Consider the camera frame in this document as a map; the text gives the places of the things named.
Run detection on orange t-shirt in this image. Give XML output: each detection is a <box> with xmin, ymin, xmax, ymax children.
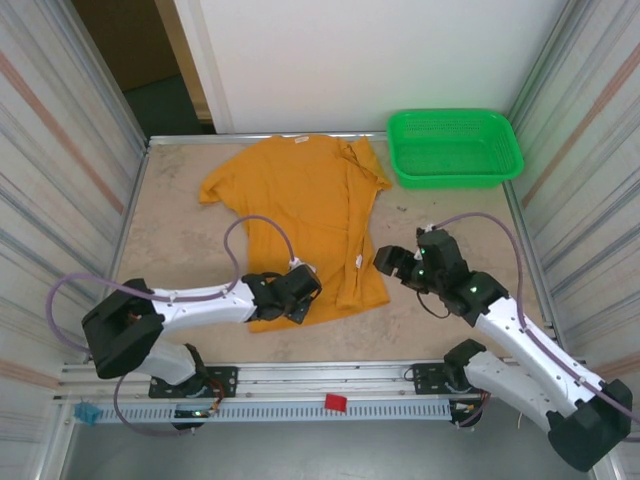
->
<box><xmin>198</xmin><ymin>134</ymin><xmax>394</xmax><ymax>335</ymax></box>

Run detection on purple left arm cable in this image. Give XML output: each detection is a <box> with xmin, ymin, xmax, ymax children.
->
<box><xmin>46</xmin><ymin>214</ymin><xmax>297</xmax><ymax>437</ymax></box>

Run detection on white door frame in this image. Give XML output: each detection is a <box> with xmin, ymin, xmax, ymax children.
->
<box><xmin>154</xmin><ymin>0</ymin><xmax>235</xmax><ymax>135</ymax></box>

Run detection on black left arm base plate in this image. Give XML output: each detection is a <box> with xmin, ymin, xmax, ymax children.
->
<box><xmin>148</xmin><ymin>366</ymin><xmax>239</xmax><ymax>400</ymax></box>

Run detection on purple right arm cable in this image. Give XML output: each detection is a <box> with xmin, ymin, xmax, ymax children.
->
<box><xmin>424</xmin><ymin>212</ymin><xmax>640</xmax><ymax>441</ymax></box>

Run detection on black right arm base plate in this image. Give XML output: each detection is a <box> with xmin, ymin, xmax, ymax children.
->
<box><xmin>410</xmin><ymin>362</ymin><xmax>494</xmax><ymax>397</ymax></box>

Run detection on grey slotted cable duct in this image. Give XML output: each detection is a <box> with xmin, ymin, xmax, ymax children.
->
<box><xmin>107</xmin><ymin>401</ymin><xmax>454</xmax><ymax>425</ymax></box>

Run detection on aluminium table end rail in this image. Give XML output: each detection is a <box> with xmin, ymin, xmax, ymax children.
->
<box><xmin>147</xmin><ymin>130</ymin><xmax>394</xmax><ymax>147</ymax></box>

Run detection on black controller module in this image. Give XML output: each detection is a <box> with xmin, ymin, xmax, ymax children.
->
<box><xmin>171</xmin><ymin>407</ymin><xmax>209</xmax><ymax>432</ymax></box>
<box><xmin>448</xmin><ymin>399</ymin><xmax>485</xmax><ymax>430</ymax></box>

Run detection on green plastic basket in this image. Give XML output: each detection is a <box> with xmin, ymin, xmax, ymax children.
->
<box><xmin>386</xmin><ymin>108</ymin><xmax>525</xmax><ymax>191</ymax></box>

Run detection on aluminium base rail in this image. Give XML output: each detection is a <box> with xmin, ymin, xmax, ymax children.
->
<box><xmin>53</xmin><ymin>355</ymin><xmax>594</xmax><ymax>404</ymax></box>

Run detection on small blue connector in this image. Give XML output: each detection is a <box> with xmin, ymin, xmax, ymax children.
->
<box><xmin>73</xmin><ymin>401</ymin><xmax>102</xmax><ymax>427</ymax></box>

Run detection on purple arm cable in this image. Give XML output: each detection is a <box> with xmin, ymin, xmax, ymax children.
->
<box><xmin>46</xmin><ymin>214</ymin><xmax>297</xmax><ymax>437</ymax></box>
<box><xmin>424</xmin><ymin>212</ymin><xmax>640</xmax><ymax>441</ymax></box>

